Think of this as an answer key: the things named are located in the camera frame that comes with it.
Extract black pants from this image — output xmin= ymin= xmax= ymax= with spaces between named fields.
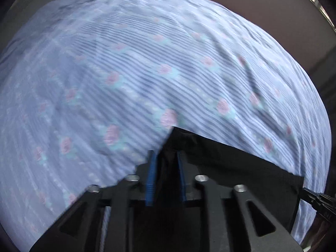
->
xmin=152 ymin=126 xmax=304 ymax=252

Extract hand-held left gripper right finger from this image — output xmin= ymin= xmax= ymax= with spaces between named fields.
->
xmin=176 ymin=151 xmax=305 ymax=252

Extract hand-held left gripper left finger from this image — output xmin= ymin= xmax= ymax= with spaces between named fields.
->
xmin=29 ymin=150 xmax=158 ymax=252

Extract blue striped floral bed sheet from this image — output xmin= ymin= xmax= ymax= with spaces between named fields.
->
xmin=0 ymin=0 xmax=332 ymax=252

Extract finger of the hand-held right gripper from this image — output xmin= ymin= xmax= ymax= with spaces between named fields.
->
xmin=299 ymin=187 xmax=336 ymax=216

